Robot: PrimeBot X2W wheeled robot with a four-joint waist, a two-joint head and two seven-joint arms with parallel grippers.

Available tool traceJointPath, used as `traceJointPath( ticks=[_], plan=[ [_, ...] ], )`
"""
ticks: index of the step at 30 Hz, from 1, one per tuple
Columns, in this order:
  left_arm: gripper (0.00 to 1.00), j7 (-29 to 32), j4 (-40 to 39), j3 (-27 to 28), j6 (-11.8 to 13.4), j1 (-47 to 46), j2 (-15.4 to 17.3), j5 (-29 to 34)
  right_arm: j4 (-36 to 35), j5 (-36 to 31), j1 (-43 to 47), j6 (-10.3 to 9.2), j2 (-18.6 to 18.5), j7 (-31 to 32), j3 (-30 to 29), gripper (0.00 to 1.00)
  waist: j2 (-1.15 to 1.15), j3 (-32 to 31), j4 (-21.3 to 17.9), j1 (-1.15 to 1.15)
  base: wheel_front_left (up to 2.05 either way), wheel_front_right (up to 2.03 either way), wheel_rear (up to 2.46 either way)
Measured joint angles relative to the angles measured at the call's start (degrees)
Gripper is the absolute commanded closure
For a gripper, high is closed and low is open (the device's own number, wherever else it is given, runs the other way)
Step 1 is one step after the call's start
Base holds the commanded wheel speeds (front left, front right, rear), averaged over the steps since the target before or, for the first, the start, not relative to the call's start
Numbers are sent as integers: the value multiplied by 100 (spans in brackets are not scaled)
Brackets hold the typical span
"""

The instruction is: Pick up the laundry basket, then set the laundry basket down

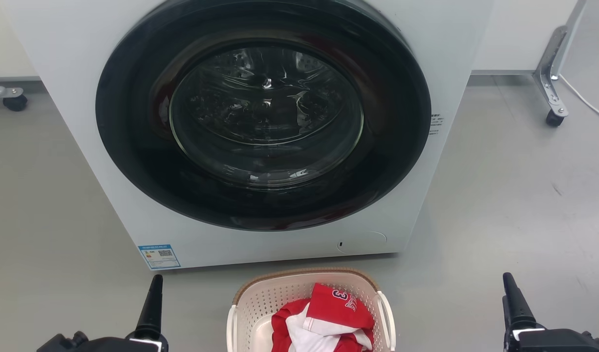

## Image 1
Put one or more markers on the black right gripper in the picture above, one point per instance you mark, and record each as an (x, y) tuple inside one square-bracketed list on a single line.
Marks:
[(558, 342)]

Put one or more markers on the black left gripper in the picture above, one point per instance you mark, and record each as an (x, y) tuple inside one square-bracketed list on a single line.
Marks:
[(104, 345)]

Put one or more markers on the cream perforated laundry basket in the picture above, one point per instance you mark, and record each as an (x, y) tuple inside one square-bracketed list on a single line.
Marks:
[(260, 299)]

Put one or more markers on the blue energy label sticker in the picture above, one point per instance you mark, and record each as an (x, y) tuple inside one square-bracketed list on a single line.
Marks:
[(159, 256)]

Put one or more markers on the black round washer door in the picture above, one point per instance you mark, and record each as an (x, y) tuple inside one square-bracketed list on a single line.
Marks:
[(133, 146)]

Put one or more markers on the red and white jersey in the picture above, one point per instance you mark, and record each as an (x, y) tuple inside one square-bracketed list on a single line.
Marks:
[(331, 308)]

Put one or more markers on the black caster wheel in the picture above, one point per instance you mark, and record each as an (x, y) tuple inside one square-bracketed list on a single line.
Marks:
[(15, 103), (554, 119)]

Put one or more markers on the white front-load washing machine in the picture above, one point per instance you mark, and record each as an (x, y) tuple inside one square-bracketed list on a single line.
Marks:
[(74, 58)]

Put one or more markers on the tall grey metal frame leg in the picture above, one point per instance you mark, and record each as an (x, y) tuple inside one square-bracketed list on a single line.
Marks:
[(551, 63)]

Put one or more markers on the short grey metal frame leg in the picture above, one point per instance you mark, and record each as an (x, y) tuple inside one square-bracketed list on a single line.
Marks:
[(4, 91)]

